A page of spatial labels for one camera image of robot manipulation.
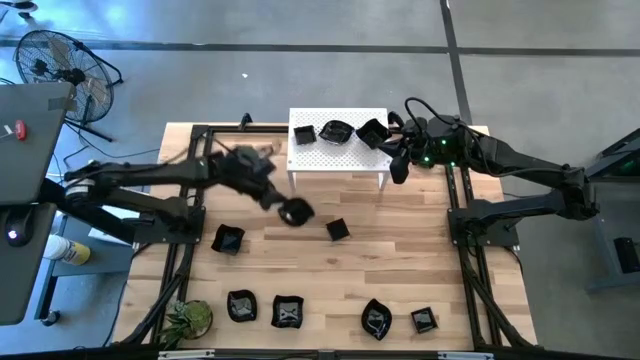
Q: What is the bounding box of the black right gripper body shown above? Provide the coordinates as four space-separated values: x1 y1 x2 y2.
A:
397 114 474 169

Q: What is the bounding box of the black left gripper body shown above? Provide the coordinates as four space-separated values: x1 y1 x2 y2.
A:
214 144 277 199

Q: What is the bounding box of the black flared square mini plate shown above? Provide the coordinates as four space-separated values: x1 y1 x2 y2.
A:
355 117 393 150

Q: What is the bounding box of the black rounded square mini plate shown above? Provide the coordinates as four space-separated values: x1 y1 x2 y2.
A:
277 197 316 228

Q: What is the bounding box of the black small square mini plate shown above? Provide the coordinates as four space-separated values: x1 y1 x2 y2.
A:
410 306 440 335
293 124 318 147
325 217 351 243

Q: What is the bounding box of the black wavy square mini plate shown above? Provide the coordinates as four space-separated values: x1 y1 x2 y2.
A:
210 223 247 256
270 294 306 330

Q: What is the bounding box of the black wavy-rim mini plate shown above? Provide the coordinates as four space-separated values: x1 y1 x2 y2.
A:
318 119 356 146

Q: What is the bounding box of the black oval mini plate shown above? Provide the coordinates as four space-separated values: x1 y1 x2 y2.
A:
226 288 259 324

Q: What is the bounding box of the black leaf-shaped mini plate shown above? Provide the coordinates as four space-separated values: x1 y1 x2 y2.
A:
360 298 394 342

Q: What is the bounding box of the white perforated metal shelf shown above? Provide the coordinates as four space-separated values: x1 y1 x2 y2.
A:
287 107 394 192

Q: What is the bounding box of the green succulent potted plant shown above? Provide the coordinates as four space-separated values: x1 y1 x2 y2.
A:
158 298 215 350

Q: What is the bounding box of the black aluminium table beam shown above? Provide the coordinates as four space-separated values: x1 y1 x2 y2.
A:
0 344 640 360

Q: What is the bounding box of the blue-grey low cart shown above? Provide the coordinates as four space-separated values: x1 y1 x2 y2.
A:
34 214 139 326

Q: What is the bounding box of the silver metal bar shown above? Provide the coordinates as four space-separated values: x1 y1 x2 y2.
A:
437 351 496 360
158 349 216 360

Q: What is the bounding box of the grey tape piece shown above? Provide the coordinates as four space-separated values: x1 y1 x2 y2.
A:
48 95 79 112

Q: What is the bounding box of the white and yellow bottle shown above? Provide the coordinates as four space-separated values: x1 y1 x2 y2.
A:
43 233 92 266

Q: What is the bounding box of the black floor fan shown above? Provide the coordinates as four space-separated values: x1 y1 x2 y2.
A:
13 28 125 144

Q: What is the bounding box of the grey desk top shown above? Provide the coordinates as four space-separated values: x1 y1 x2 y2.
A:
0 82 76 206

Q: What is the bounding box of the black box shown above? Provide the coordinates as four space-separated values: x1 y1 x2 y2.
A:
613 236 640 275

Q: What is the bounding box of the black computer mouse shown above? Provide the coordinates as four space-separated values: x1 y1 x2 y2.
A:
4 208 35 248

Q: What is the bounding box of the dark grey desk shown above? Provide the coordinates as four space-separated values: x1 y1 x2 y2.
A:
0 202 59 326

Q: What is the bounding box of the black aluminium cross rail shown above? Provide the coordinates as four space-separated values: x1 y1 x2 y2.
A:
209 124 291 135

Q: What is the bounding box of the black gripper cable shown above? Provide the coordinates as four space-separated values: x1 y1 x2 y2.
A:
403 96 469 132

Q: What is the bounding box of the black aluminium rail frame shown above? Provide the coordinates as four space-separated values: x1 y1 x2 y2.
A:
444 164 536 349
119 123 214 349

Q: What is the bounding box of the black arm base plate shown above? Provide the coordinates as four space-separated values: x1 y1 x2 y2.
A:
132 205 207 246
447 206 521 248

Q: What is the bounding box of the black floor cable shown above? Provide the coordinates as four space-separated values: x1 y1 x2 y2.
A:
62 122 161 169

